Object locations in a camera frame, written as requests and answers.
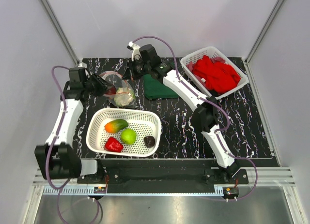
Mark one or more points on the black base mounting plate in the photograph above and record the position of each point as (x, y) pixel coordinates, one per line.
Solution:
(159, 176)

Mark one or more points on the green fake apple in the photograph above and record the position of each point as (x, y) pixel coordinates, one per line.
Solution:
(128, 136)

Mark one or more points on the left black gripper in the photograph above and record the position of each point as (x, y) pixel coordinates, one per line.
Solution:
(103, 85)

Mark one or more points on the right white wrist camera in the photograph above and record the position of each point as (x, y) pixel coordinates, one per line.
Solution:
(135, 51)

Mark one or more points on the white basket with clothes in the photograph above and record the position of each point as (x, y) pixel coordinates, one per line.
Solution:
(211, 52)

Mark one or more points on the red garment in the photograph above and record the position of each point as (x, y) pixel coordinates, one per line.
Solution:
(219, 76)

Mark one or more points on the orange fake mango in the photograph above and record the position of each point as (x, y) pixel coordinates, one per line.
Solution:
(115, 126)

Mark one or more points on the red fake pepper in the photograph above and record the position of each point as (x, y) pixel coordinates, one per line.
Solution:
(113, 145)

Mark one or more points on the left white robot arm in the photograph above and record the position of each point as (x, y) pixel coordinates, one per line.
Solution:
(56, 157)

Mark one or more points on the white perforated empty basket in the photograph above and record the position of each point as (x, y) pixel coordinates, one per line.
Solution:
(144, 123)

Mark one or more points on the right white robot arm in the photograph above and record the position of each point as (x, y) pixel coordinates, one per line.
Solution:
(205, 111)

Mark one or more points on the dark red fake apple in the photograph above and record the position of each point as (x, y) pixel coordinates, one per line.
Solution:
(111, 91)

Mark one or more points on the dark brown fake fruit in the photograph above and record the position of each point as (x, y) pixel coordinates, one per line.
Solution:
(149, 141)

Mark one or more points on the green folded cloth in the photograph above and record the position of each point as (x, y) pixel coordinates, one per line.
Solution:
(153, 89)

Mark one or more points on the pink cloth in basket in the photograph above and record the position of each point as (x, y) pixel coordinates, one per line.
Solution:
(190, 67)

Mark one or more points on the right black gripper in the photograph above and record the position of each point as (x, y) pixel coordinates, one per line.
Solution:
(129, 73)

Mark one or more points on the clear zip top bag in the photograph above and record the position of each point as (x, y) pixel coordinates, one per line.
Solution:
(116, 80)

